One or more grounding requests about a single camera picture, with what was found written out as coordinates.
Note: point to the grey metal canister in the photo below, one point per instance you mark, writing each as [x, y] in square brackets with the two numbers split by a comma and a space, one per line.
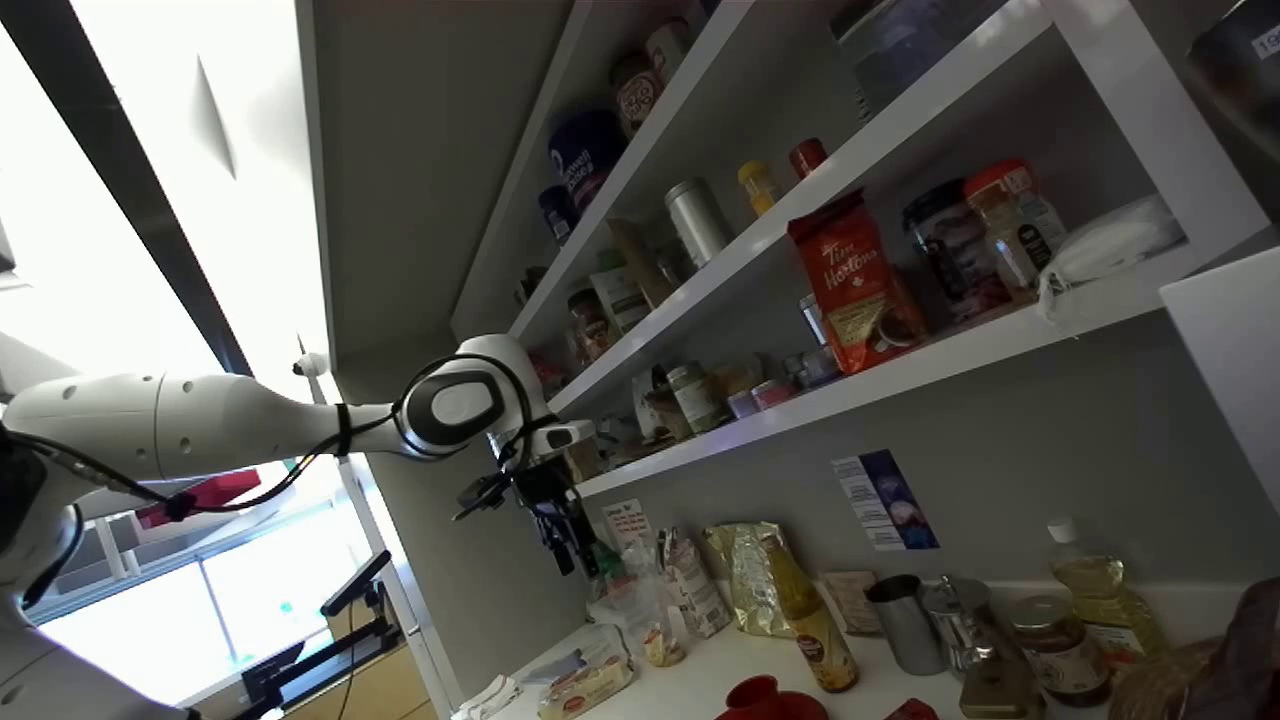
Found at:
[907, 627]

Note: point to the orange snack packet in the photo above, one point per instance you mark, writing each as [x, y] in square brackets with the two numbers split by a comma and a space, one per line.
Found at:
[865, 306]

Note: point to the yellow oil bottle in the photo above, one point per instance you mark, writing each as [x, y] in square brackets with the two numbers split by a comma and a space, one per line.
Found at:
[813, 627]

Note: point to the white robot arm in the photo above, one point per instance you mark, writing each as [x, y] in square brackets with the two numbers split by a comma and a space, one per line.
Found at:
[138, 428]

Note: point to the orange capped seasoning bottle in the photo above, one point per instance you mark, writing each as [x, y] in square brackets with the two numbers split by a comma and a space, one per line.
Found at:
[1021, 223]

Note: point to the white plastic bag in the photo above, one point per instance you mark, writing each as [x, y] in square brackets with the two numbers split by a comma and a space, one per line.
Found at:
[1111, 247]

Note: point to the blue and white label card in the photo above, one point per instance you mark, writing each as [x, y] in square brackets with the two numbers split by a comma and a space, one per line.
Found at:
[885, 502]

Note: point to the gold foil bag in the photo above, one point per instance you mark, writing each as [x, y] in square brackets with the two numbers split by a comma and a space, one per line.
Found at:
[752, 572]

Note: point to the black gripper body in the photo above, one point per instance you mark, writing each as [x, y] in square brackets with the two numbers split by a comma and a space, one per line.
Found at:
[537, 469]

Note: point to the silver can on shelf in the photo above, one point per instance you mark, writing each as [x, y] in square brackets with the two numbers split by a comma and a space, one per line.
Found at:
[698, 223]

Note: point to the red plate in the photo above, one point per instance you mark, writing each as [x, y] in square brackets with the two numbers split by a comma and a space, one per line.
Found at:
[761, 698]

